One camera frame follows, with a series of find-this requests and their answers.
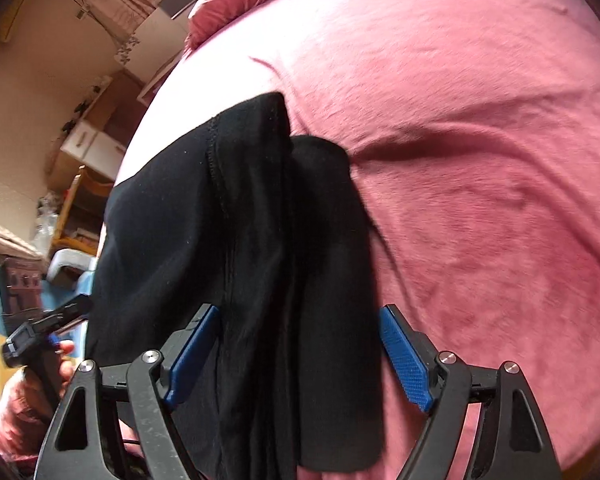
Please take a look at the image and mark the pink blanket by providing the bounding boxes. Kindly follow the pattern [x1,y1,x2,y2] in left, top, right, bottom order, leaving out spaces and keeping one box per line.
[97,0,600,480]

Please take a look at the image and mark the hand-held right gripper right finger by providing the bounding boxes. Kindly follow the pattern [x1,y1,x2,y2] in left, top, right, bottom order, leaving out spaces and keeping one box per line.
[379,304,563,480]

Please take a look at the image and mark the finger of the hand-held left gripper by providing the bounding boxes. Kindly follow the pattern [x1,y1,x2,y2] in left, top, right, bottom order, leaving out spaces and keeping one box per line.
[42,293,94,337]

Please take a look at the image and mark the white plastic stool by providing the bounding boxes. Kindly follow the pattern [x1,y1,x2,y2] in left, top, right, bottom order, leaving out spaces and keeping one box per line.
[46,249,100,289]

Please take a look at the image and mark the person's left hand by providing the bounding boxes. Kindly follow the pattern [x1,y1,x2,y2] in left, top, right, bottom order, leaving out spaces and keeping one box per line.
[54,339,81,386]

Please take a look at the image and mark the white drawer cabinet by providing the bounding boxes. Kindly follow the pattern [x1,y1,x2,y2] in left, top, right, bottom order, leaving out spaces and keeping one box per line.
[60,120,129,184]

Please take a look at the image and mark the dark brown patterned furniture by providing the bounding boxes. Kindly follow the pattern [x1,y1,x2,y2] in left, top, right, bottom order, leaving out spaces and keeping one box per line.
[0,259,44,313]

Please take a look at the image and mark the black pants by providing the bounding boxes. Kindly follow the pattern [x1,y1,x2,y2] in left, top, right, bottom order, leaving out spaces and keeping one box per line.
[85,91,386,480]

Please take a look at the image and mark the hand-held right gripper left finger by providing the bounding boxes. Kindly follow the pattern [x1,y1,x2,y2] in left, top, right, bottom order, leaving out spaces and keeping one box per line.
[34,303,222,480]

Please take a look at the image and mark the person's left forearm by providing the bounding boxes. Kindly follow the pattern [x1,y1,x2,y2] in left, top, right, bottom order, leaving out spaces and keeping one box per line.
[0,372,68,467]

